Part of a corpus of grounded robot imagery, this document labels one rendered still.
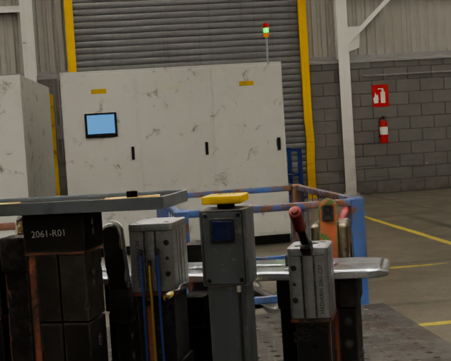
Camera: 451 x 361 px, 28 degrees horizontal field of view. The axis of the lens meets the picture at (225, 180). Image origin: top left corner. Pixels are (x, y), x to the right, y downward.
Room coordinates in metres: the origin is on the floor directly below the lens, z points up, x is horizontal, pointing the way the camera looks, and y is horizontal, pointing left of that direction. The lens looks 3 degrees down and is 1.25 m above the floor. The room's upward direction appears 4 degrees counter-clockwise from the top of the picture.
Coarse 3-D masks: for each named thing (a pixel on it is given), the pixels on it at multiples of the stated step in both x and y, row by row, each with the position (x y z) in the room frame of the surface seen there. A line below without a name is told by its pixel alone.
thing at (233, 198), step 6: (246, 192) 1.35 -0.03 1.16; (204, 198) 1.31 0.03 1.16; (210, 198) 1.30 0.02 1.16; (216, 198) 1.30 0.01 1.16; (222, 198) 1.30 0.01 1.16; (228, 198) 1.30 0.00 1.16; (234, 198) 1.30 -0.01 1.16; (240, 198) 1.30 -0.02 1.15; (246, 198) 1.33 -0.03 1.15; (204, 204) 1.31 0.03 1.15; (210, 204) 1.31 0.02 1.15; (216, 204) 1.31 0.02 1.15; (222, 204) 1.32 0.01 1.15; (228, 204) 1.32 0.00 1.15; (234, 204) 1.33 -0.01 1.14
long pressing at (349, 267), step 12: (192, 264) 1.74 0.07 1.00; (264, 264) 1.68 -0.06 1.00; (276, 264) 1.67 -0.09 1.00; (336, 264) 1.64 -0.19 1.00; (348, 264) 1.61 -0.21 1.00; (360, 264) 1.60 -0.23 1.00; (372, 264) 1.60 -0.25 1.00; (384, 264) 1.61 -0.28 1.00; (192, 276) 1.59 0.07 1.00; (264, 276) 1.56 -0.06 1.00; (276, 276) 1.56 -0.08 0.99; (288, 276) 1.55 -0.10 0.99; (336, 276) 1.54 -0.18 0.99; (348, 276) 1.53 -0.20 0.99; (360, 276) 1.53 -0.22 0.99; (372, 276) 1.53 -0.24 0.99
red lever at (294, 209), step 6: (294, 210) 1.32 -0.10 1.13; (300, 210) 1.33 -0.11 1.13; (294, 216) 1.32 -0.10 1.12; (300, 216) 1.33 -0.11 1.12; (294, 222) 1.34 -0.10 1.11; (300, 222) 1.34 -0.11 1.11; (294, 228) 1.36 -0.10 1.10; (300, 228) 1.35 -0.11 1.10; (300, 234) 1.38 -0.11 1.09; (300, 240) 1.40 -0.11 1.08; (306, 240) 1.40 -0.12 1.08; (300, 246) 1.41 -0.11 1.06; (306, 246) 1.41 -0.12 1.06; (312, 246) 1.42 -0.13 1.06; (306, 252) 1.42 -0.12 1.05
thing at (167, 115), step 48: (96, 96) 9.62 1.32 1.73; (144, 96) 9.69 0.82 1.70; (192, 96) 9.76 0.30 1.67; (240, 96) 9.83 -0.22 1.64; (96, 144) 9.62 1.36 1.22; (144, 144) 9.69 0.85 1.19; (192, 144) 9.75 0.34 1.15; (240, 144) 9.82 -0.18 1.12; (96, 192) 9.61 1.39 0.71; (192, 240) 9.76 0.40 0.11; (288, 240) 9.92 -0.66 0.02
